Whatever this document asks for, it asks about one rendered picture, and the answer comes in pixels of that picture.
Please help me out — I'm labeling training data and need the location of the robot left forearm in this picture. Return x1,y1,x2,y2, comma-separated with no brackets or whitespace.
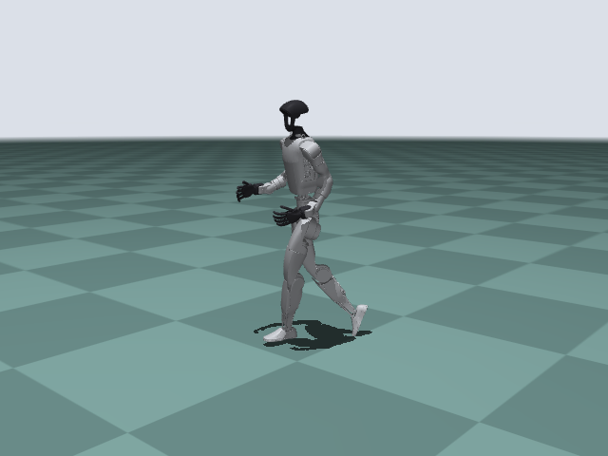
304,178,333,218

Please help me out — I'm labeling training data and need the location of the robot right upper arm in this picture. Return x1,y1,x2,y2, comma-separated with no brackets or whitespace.
280,138,287,179

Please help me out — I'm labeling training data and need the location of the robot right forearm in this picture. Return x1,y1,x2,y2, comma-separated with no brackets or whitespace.
258,172,287,195

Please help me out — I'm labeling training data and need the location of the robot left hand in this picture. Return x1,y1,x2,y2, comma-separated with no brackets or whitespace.
273,205,311,226

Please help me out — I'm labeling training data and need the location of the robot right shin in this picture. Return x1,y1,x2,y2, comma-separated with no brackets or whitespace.
312,275,357,318

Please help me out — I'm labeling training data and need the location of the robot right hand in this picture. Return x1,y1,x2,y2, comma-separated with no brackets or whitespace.
236,180,264,202

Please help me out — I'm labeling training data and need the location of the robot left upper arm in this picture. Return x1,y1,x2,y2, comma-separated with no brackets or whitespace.
299,141,333,188

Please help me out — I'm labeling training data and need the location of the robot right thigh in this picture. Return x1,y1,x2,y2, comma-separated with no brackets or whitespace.
292,222,332,283

